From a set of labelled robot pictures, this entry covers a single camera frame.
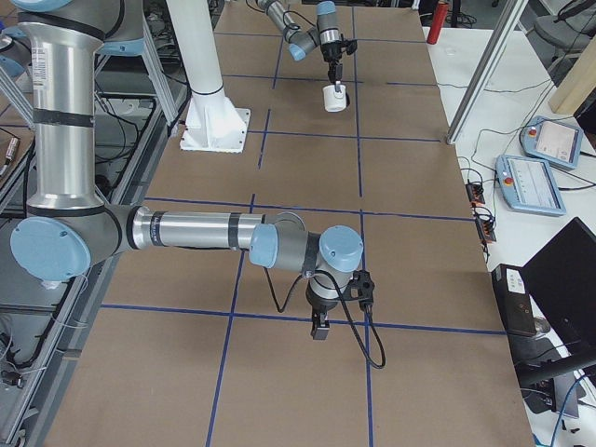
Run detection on orange black usb hub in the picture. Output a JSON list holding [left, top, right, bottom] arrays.
[[466, 182, 485, 207]]

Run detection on white smiley mug black handle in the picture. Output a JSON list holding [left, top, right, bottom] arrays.
[[322, 82, 350, 113]]

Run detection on blue teach pendant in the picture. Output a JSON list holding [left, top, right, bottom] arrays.
[[521, 115, 584, 170], [494, 155, 566, 217]]

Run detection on aluminium frame post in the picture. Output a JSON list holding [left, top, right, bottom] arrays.
[[446, 0, 529, 144]]

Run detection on far blue teach pendant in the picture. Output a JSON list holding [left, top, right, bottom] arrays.
[[521, 115, 584, 170]]

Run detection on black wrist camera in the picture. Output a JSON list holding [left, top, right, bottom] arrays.
[[345, 270, 375, 312], [340, 38, 358, 56]]

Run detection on red bottle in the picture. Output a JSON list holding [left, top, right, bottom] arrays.
[[427, 1, 450, 45]]

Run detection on black laptop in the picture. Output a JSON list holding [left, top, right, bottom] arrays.
[[521, 217, 595, 353]]

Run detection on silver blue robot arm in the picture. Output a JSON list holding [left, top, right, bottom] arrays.
[[254, 1, 358, 93], [10, 1, 373, 340]]

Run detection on near blue teach pendant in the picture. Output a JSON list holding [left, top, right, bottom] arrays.
[[494, 155, 566, 217]]

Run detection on black computer box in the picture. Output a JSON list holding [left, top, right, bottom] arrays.
[[492, 264, 536, 337]]

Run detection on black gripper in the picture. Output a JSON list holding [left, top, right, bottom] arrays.
[[305, 287, 336, 340], [320, 41, 344, 91]]

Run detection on aluminium side frame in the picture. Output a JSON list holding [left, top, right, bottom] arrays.
[[1, 11, 187, 446]]

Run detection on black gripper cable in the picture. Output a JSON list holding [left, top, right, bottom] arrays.
[[263, 265, 386, 371]]

